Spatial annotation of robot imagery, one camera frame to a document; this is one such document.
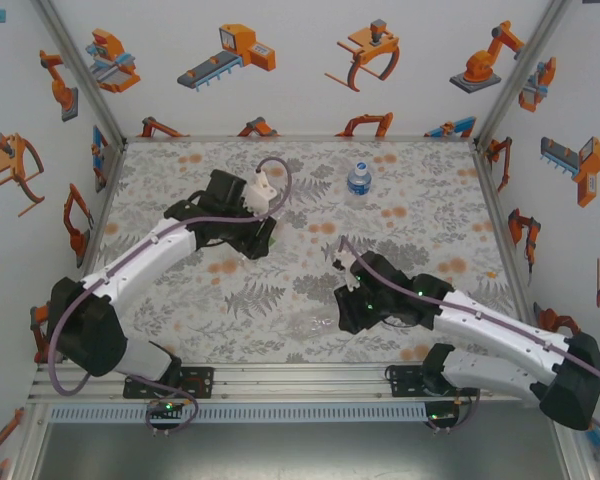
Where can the clear unlabelled plastic bottle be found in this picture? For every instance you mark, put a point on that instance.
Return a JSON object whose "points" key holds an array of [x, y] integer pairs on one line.
{"points": [[315, 322]]}

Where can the blue label plastic bottle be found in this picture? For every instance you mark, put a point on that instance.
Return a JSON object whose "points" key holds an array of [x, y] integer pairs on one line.
{"points": [[360, 182]]}

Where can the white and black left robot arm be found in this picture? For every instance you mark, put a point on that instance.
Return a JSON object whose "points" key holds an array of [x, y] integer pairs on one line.
{"points": [[90, 330]]}

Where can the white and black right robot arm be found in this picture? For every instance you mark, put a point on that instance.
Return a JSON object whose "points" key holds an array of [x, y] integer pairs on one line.
{"points": [[575, 385]]}

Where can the floral patterned table mat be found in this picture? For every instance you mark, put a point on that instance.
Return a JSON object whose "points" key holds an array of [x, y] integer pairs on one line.
{"points": [[230, 345]]}

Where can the small circuit board green light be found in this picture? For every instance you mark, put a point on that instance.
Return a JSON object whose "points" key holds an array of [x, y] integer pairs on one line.
{"points": [[164, 407], [440, 416]]}

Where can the grey metal panel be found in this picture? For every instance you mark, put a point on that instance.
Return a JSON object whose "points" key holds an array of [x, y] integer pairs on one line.
{"points": [[300, 450]]}

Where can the aluminium rear frame rail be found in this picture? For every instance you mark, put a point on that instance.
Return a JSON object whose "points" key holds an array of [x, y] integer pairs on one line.
{"points": [[205, 138]]}

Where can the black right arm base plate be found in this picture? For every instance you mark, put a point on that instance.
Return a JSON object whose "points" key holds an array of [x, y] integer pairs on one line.
{"points": [[400, 382]]}

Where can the aluminium mounting rail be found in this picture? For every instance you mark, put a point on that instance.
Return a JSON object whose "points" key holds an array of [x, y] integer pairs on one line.
{"points": [[300, 380]]}

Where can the aluminium side frame rail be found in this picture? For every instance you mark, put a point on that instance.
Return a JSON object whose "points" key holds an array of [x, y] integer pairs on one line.
{"points": [[102, 205], [491, 200]]}

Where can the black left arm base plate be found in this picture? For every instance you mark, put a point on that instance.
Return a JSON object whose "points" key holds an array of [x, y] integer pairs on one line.
{"points": [[205, 382]]}

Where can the aluminium frame post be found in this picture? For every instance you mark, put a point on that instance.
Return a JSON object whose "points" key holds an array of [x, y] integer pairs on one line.
{"points": [[82, 75], [520, 75]]}

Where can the aluminium frame leg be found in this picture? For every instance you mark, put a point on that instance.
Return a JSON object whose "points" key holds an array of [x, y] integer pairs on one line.
{"points": [[577, 460], [24, 471]]}

